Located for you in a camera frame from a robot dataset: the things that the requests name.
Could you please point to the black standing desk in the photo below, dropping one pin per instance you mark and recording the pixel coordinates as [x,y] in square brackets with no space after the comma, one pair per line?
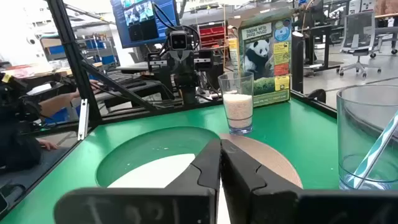
[318,40]

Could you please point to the blue computer monitor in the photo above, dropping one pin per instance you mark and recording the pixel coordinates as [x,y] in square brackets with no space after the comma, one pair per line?
[140,21]

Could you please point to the person's forearm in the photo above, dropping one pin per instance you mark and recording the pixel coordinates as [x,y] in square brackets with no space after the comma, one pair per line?
[59,101]

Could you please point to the round beige woven placemat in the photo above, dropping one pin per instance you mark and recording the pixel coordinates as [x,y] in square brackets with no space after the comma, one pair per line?
[267,155]

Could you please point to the glass filled with milk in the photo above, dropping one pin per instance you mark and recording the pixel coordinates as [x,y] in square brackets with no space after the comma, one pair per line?
[237,112]

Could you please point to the black curved bracket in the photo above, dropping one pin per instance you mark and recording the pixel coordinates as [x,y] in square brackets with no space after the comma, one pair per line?
[316,93]

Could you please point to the person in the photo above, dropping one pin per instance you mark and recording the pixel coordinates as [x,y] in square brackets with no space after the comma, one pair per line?
[15,140]

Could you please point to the green plate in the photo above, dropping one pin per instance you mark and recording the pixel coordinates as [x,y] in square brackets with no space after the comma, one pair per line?
[140,149]

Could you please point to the aluminium frame bracket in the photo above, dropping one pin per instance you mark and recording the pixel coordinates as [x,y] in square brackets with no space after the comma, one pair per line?
[83,119]

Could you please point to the empty clear drinking glass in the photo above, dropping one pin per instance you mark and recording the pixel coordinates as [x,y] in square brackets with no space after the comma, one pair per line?
[351,124]

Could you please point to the black round post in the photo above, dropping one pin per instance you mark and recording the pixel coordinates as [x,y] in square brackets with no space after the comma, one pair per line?
[297,62]

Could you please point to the person's hand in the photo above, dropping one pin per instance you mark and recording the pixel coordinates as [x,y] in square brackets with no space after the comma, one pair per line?
[94,85]
[48,144]

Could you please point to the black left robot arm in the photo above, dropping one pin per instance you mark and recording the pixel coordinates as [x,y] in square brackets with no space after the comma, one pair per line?
[188,90]

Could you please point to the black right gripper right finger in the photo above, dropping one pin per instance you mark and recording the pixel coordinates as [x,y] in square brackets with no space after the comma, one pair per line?
[280,205]

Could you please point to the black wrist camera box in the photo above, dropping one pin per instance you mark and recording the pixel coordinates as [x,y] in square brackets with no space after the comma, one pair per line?
[179,40]

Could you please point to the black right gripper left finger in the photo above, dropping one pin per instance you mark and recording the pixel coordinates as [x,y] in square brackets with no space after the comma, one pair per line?
[155,205]

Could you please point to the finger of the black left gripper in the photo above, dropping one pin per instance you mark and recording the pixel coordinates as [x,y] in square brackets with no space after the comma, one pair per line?
[174,62]
[187,62]

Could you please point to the red storage bins rack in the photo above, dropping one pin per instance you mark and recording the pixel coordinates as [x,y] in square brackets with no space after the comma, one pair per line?
[212,34]

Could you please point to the panda print cereal box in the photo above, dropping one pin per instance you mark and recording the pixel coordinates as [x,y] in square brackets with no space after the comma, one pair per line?
[267,56]

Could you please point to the grey office chair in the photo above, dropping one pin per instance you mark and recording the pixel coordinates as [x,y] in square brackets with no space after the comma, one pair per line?
[359,34]

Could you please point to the black upright frame strut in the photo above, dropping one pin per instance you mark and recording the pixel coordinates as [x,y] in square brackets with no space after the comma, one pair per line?
[73,56]

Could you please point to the black diagonal frame strut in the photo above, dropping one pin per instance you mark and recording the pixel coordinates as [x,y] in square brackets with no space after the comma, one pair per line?
[121,87]

